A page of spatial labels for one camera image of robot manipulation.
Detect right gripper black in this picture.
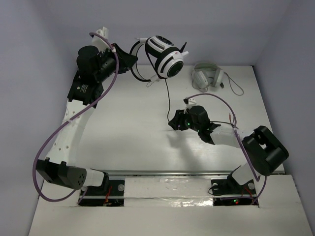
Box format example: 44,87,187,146
168,109,201,132

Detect black white headphones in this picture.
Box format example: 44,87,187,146
130,35,189,83

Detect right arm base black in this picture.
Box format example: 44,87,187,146
208,174,258,206

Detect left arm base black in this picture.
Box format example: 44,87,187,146
78,175,125,207

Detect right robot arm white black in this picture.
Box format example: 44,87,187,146
168,106,289,193

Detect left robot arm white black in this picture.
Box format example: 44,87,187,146
33,43,138,194

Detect grey white headphones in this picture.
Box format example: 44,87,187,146
191,61,224,92

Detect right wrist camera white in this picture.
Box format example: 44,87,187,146
183,98,197,113

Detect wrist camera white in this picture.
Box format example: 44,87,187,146
91,26,109,52
183,98,197,113

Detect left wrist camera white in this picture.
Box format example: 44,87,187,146
91,26,109,52

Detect metal rail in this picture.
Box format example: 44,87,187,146
102,170,232,176

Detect grey headphone cable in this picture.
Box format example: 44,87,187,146
221,71,245,96

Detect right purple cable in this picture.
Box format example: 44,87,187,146
189,93,267,200

